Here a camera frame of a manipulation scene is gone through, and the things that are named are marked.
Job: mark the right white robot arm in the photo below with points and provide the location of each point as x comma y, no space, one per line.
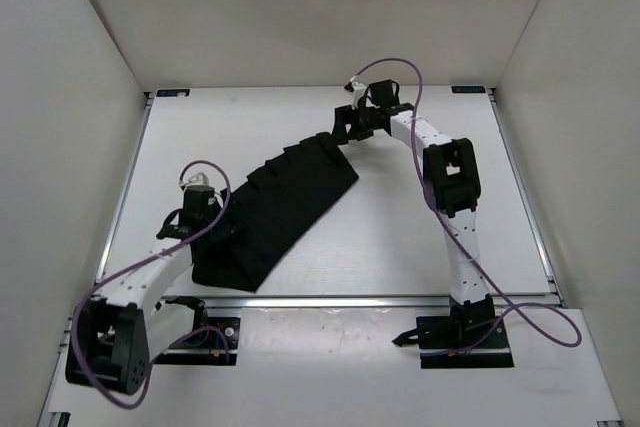
450,182

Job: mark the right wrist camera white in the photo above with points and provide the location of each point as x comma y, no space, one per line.
357,90

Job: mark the black pleated skirt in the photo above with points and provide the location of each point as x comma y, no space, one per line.
276,205

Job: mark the blue table label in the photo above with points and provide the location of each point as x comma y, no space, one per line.
468,89
172,93

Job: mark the right blue table label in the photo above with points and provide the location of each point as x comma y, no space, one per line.
468,89

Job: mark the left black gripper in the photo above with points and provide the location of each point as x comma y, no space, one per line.
230,223

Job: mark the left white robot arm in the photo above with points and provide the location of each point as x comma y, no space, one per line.
128,320

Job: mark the aluminium table edge rail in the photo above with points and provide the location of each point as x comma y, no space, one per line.
329,302

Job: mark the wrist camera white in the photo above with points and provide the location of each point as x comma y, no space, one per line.
199,179
357,90

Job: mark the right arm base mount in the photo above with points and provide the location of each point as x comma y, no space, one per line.
463,339

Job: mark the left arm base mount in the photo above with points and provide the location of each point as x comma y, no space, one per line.
185,331

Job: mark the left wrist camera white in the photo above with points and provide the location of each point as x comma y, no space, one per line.
199,179

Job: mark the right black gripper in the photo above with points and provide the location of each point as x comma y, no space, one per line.
346,118

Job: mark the left blue table label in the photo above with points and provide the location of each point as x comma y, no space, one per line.
172,93

